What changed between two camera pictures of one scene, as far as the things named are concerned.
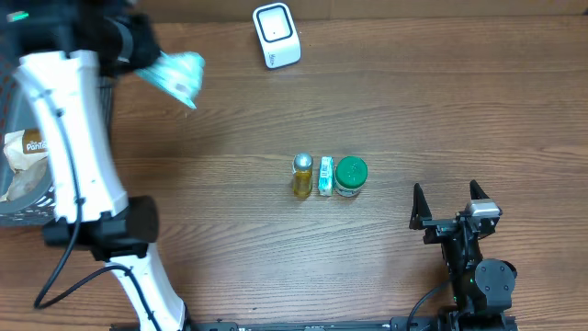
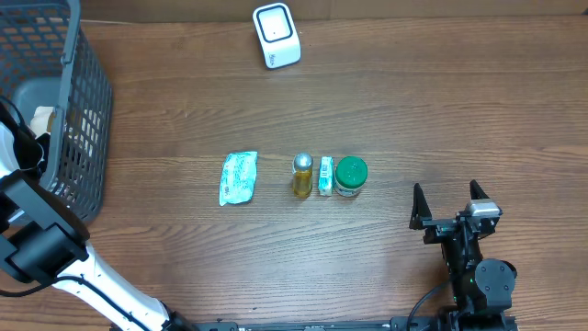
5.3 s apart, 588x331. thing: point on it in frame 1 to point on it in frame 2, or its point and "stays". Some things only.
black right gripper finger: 421,209 stays
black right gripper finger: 476,191 stays
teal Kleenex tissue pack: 325,185 stays
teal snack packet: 179,74 to 238,175
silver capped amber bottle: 302,165 stays
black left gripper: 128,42 to 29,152
